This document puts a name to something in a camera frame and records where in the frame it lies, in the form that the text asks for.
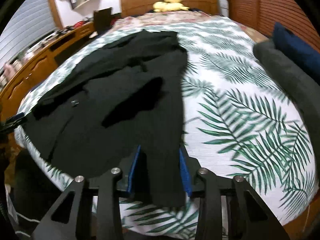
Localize wooden desk cabinet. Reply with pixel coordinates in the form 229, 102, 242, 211
1, 22, 94, 121

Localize grey folded garment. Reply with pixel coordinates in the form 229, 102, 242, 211
253, 40, 320, 156

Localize dark wooden chair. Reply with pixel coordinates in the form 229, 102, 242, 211
93, 7, 112, 35

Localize floral quilt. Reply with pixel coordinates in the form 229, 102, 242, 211
111, 11, 268, 43

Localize yellow plush toy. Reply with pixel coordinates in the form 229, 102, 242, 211
153, 0, 189, 12

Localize wooden louvered wardrobe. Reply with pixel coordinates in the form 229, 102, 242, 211
227, 0, 319, 51

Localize blue folded garment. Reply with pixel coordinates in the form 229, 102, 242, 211
272, 22, 319, 83

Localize green leaf print bedsheet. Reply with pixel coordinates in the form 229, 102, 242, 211
18, 14, 318, 224

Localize black coat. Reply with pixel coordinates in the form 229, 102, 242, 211
23, 30, 188, 207

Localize grey window blind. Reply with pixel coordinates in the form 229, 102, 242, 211
0, 0, 57, 66

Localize pink bottle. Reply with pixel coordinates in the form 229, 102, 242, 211
3, 63, 16, 82

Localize red basket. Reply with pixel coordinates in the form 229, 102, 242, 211
73, 21, 85, 28

